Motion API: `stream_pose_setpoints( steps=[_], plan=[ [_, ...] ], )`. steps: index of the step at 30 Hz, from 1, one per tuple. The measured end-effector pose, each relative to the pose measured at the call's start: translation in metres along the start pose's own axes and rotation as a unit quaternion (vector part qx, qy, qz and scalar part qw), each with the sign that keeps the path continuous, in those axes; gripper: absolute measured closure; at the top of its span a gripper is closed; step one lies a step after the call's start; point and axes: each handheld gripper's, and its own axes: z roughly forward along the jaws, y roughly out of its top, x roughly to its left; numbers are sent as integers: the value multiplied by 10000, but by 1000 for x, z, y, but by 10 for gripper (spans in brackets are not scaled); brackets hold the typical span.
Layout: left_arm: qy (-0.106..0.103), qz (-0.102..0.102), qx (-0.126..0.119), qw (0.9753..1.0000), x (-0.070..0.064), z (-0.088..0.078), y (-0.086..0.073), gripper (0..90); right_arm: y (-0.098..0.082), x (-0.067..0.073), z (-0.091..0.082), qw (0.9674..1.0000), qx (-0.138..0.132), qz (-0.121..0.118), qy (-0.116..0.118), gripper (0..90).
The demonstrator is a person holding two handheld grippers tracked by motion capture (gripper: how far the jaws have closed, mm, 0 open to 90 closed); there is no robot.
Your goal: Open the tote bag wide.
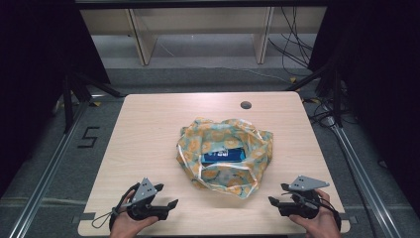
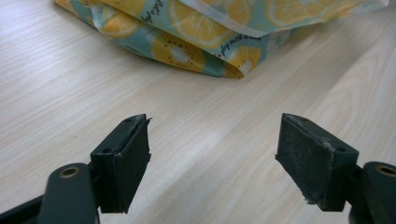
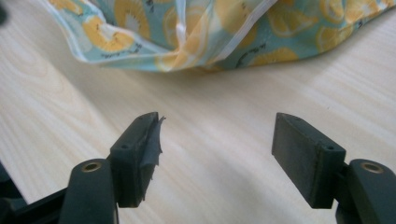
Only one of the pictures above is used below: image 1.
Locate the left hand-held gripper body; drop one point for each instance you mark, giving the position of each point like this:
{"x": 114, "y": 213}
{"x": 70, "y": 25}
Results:
{"x": 145, "y": 201}

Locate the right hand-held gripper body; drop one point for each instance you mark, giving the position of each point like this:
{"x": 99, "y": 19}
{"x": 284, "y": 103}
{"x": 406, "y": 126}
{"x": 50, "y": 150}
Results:
{"x": 302, "y": 198}

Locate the blue packet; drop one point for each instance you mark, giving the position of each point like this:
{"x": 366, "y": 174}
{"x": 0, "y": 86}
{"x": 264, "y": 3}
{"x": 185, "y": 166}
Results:
{"x": 224, "y": 155}

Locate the lemon print fabric bag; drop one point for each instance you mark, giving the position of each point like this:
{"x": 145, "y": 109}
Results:
{"x": 228, "y": 135}

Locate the person's left hand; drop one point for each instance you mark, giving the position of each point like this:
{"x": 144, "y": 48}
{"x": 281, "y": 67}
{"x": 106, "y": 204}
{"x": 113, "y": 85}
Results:
{"x": 132, "y": 226}

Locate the person's right hand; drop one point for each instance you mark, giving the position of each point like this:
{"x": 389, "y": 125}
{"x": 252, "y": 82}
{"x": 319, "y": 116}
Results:
{"x": 317, "y": 224}

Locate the yellow tape piece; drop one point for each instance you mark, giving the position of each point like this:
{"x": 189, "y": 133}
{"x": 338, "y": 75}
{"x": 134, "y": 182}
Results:
{"x": 293, "y": 79}
{"x": 97, "y": 103}

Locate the black metal stand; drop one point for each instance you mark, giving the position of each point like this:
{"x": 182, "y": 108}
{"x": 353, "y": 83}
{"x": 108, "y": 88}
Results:
{"x": 69, "y": 102}
{"x": 336, "y": 95}

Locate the aluminium floor rail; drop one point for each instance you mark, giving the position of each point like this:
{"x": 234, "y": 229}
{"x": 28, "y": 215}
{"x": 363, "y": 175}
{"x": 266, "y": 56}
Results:
{"x": 43, "y": 178}
{"x": 366, "y": 178}

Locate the light wooden desk frame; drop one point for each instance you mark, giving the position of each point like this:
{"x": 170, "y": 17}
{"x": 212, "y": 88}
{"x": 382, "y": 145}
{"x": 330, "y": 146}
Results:
{"x": 145, "y": 36}

